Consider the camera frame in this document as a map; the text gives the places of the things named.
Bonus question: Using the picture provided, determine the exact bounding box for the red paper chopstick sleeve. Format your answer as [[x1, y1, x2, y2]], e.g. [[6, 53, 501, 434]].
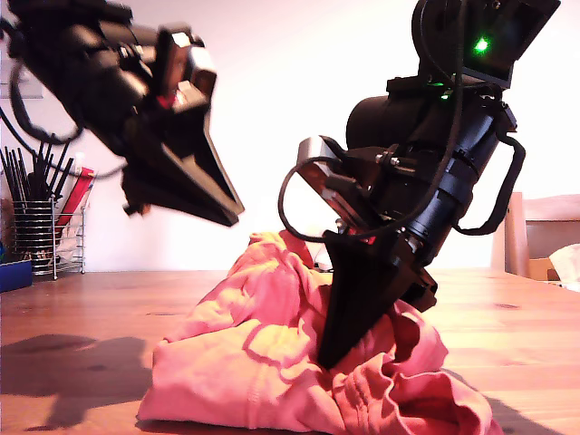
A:
[[53, 166, 97, 227]]

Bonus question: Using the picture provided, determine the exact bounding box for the wooden chair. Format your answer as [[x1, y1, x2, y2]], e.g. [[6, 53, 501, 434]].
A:
[[489, 192, 580, 282]]

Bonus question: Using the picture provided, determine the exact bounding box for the black looped wrist cable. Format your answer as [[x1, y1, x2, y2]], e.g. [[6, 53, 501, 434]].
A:
[[276, 156, 328, 244]]

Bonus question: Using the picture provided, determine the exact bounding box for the white tissue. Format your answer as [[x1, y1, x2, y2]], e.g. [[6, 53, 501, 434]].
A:
[[547, 243, 580, 291]]

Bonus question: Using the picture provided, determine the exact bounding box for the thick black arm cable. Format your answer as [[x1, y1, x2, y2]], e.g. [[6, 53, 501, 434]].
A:
[[452, 130, 527, 237], [8, 63, 86, 146]]

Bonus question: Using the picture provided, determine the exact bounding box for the pink underwear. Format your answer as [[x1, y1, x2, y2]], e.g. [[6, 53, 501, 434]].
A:
[[136, 229, 504, 435]]

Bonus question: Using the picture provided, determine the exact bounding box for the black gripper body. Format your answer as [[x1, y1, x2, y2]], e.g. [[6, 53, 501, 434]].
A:
[[322, 175, 440, 313]]

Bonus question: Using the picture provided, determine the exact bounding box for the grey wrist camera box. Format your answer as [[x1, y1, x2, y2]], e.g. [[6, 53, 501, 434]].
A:
[[156, 24, 218, 110], [296, 134, 409, 198]]

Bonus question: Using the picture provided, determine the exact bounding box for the white wall rail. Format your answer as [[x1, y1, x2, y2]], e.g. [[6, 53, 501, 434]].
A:
[[0, 81, 45, 100]]

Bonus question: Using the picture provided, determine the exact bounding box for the metal wire utensil holder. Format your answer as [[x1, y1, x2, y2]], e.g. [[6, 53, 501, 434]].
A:
[[12, 198, 87, 280]]

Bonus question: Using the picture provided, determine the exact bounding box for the dark blue box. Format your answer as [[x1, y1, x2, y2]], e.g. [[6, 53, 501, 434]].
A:
[[0, 260, 34, 294]]

